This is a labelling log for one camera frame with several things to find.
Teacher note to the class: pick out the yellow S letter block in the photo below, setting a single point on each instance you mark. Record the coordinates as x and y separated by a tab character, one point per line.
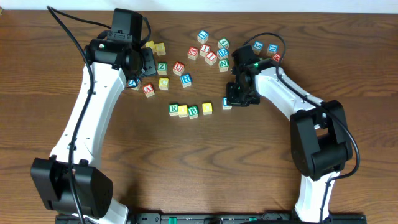
160	49

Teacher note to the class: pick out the red U letter block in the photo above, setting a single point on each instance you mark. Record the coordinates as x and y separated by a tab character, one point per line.
178	68

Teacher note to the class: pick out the blue H letter block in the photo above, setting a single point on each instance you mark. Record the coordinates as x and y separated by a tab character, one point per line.
186	80

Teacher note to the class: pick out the blue D block right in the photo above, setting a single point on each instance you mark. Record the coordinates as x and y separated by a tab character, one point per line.
272	49

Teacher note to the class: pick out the green N letter block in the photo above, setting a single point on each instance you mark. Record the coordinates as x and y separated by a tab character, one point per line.
223	65

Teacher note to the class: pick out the red i block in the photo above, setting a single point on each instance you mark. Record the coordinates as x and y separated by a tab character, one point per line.
211	58
204	50

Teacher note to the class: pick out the blue L block top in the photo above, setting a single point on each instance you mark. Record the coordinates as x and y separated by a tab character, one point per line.
203	37

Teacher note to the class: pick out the blue T letter block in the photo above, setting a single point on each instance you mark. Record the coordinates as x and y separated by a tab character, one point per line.
226	106

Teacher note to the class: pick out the blue P letter block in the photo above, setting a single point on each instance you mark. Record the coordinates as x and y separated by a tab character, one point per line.
134	84

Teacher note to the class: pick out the green B letter block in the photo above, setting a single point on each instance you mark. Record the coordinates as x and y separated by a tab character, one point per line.
193	112

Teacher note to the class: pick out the blue d block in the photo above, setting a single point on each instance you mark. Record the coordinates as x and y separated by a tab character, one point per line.
272	49
222	53

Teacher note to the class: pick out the red I block lower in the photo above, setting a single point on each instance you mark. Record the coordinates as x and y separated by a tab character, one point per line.
211	58

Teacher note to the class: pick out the yellow block top left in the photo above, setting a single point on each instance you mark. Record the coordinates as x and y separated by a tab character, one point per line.
151	44

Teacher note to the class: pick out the red M letter block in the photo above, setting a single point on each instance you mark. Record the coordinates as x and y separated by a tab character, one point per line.
276	57

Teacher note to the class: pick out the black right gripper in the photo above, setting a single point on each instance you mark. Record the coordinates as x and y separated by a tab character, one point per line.
233	101

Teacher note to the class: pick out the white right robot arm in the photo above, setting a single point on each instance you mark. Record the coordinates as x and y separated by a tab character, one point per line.
319	145

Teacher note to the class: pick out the green 4 number block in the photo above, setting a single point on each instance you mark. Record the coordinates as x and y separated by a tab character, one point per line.
223	43

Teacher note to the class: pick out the red I block upper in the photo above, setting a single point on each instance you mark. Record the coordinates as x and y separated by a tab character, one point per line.
204	50

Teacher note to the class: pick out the red E letter block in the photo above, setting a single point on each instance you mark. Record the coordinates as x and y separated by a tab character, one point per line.
193	53

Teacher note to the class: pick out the blue D block centre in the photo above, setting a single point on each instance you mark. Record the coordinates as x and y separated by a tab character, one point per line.
222	53

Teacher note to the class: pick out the green R letter block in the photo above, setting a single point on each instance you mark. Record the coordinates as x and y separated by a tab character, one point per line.
173	109

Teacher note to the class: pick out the yellow O letter block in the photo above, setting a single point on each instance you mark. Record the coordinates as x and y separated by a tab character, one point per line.
207	108

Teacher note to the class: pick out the blue S letter block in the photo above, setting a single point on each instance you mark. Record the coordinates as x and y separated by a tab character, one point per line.
257	47

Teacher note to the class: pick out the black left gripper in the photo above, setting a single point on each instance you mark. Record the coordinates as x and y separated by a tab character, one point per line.
148	62

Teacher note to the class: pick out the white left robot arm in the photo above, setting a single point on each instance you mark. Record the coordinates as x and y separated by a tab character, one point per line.
70	181

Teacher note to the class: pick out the red A letter block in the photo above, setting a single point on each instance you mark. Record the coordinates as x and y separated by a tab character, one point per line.
148	90

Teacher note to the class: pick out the green Z letter block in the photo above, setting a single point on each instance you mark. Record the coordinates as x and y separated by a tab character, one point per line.
162	68

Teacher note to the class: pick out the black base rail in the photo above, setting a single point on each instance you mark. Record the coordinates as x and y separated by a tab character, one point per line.
268	217

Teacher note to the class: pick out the yellow C letter block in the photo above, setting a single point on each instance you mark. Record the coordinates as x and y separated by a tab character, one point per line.
163	83

